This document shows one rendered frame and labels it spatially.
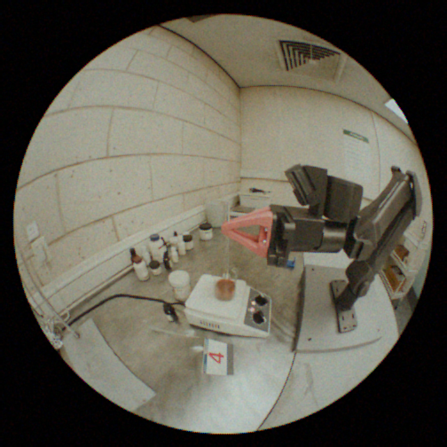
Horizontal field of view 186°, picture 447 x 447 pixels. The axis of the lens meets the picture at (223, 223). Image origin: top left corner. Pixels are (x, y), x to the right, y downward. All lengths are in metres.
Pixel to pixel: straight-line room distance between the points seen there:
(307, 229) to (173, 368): 0.37
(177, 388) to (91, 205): 0.58
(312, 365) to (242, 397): 0.17
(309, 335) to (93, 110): 0.94
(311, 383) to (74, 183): 0.84
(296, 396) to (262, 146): 1.82
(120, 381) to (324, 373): 0.45
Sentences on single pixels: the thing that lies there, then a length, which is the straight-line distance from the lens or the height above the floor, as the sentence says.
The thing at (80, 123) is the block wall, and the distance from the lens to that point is 0.62.
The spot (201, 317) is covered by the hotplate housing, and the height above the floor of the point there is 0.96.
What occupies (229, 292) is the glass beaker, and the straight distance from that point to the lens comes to 0.29.
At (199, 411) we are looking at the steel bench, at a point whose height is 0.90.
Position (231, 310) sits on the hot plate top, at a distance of 0.31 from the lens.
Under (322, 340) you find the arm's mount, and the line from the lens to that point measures 0.40.
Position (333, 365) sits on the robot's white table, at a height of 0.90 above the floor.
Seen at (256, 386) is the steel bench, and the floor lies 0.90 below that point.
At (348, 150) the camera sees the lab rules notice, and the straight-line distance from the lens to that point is 1.84.
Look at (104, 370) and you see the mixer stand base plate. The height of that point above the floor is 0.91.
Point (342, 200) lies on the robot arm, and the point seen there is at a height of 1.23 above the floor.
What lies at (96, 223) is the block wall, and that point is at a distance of 0.59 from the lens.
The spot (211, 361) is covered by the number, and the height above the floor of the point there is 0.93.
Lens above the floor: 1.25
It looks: 21 degrees down
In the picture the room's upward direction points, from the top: straight up
